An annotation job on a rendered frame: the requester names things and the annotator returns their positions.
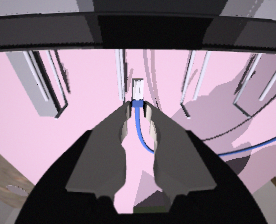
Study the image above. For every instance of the blue cable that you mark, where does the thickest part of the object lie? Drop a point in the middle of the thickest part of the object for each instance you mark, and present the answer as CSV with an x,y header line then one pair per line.
x,y
137,121

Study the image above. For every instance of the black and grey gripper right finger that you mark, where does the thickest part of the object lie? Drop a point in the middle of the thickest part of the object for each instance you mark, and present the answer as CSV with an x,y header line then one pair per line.
x,y
184,164

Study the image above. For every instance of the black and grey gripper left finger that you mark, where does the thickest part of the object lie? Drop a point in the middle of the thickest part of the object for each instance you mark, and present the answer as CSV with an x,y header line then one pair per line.
x,y
93,166

